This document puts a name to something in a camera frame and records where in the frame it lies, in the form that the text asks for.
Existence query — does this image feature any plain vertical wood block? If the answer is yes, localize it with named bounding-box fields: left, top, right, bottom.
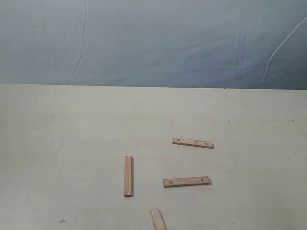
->
left=124, top=156, right=133, bottom=197

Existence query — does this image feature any edge plain wood block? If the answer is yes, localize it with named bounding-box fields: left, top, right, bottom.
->
left=150, top=208, right=167, bottom=230

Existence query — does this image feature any upper wood block with holes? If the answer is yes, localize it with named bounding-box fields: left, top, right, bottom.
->
left=172, top=138, right=214, bottom=149

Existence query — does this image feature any wood block with holes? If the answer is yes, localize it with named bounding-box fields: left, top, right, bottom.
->
left=163, top=176, right=211, bottom=188
left=172, top=138, right=214, bottom=149

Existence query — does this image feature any lower wood block with holes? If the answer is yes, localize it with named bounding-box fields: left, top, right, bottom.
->
left=163, top=176, right=211, bottom=188

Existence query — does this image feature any blue-grey backdrop sheet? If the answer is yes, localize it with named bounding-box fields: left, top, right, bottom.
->
left=0, top=0, right=307, bottom=89

